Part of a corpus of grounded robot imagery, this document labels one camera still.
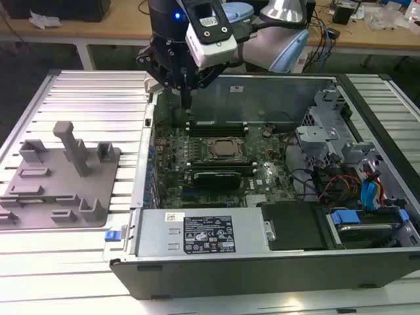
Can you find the grey plastic parts rack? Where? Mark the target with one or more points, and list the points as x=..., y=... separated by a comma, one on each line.
x=98, y=174

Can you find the wooden desk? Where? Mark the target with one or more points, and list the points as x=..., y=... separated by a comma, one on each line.
x=98, y=29

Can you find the clear plastic bags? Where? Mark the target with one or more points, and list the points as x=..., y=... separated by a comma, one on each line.
x=390, y=14

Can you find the blue plastic clip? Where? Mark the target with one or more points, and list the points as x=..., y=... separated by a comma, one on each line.
x=111, y=236

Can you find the grey metal drive cage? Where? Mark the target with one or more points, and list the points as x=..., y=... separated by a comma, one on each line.
x=315, y=138

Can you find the black RAM slot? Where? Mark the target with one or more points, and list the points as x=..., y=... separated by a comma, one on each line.
x=216, y=132
x=216, y=124

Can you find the silver CPU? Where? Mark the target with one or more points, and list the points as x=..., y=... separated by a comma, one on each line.
x=227, y=147

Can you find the green RAM stick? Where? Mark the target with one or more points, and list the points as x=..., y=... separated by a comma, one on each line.
x=223, y=168

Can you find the small black box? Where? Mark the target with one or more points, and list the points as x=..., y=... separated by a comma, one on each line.
x=344, y=13

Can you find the white plastic latch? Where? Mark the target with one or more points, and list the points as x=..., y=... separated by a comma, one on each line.
x=151, y=86

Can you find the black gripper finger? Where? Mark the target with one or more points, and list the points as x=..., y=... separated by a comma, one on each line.
x=210, y=75
x=147, y=57

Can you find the black plastic drive cover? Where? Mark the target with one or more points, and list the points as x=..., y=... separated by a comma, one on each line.
x=295, y=226

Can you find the hard disk in blue carrier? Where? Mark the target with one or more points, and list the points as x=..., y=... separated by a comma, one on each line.
x=344, y=218

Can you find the crumpled white paper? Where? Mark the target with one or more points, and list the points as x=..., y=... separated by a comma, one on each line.
x=42, y=19

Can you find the black graphics card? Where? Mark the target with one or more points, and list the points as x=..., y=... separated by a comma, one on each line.
x=216, y=180

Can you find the green motherboard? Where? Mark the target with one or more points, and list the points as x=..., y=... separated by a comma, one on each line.
x=272, y=170

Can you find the silver chipset heatsink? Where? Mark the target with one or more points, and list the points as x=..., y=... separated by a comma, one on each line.
x=256, y=201

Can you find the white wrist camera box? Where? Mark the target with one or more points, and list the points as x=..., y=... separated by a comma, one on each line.
x=213, y=49

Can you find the silver power supply with label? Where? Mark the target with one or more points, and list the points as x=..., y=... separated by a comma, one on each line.
x=157, y=236

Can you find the black open PC case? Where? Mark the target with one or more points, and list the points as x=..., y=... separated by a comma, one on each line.
x=262, y=279

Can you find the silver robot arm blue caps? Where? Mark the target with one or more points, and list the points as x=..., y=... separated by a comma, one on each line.
x=262, y=49

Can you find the black equipment box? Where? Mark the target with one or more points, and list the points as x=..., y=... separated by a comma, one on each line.
x=59, y=10

